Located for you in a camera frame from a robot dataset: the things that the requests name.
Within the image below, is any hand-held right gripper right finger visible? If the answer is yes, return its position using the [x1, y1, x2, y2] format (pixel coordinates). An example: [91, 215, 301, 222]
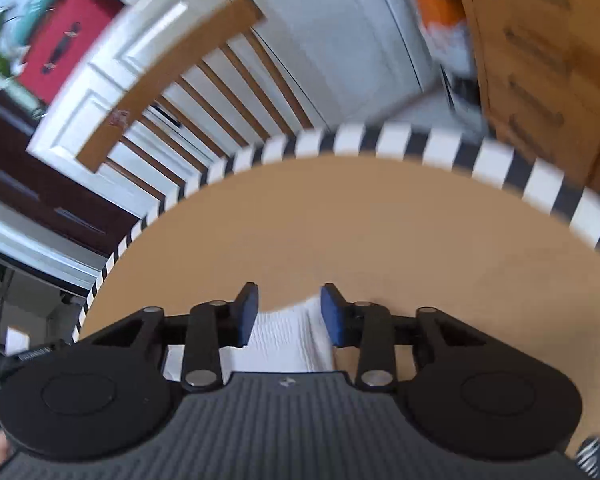
[320, 282, 486, 393]

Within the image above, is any orange bag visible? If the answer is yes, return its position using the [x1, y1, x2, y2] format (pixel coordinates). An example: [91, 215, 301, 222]
[410, 0, 468, 31]

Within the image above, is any wooden sideboard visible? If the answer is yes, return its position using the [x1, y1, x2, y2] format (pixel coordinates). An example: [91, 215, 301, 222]
[450, 0, 600, 196]

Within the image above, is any dark wooden cabinet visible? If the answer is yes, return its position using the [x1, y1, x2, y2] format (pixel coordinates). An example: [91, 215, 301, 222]
[0, 80, 141, 256]

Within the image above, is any white sweater with navy stripes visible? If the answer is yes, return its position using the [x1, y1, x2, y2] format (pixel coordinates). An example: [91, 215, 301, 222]
[162, 296, 600, 480]

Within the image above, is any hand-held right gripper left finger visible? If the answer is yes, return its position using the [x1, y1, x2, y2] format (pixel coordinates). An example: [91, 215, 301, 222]
[77, 282, 259, 393]

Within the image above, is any wooden slat-back chair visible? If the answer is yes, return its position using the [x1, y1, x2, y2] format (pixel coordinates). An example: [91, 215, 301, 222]
[75, 0, 313, 201]

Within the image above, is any red case with black handle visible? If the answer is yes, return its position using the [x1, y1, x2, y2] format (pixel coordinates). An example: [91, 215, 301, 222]
[17, 0, 126, 106]

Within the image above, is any teal box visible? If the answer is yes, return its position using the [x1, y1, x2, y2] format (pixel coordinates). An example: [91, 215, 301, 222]
[15, 0, 71, 31]

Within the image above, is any white cabinet with black handles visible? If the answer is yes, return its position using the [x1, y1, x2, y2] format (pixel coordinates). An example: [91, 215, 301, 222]
[25, 0, 451, 211]

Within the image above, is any round striped-edge table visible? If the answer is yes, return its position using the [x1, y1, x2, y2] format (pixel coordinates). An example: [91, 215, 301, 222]
[70, 122, 600, 461]

